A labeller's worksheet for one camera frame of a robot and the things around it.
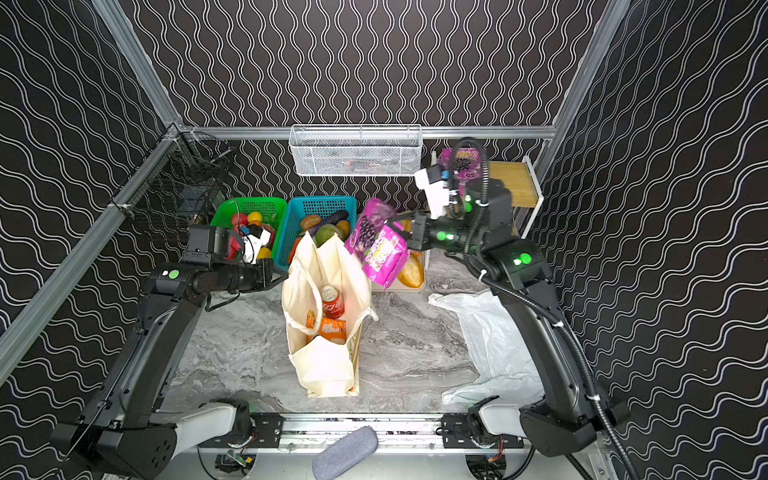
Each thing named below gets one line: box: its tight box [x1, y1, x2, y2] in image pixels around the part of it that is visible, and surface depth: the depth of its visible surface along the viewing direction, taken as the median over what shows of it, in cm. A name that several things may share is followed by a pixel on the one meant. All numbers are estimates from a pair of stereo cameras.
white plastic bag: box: [428, 291, 545, 410], surface depth 88 cm
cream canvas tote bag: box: [281, 233, 378, 398], surface depth 77 cm
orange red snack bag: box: [306, 310, 347, 345], surface depth 89 cm
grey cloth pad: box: [312, 425, 379, 480], surface depth 71 cm
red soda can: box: [320, 285, 345, 320], surface depth 90 cm
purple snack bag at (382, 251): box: [344, 198, 410, 291], surface depth 60 cm
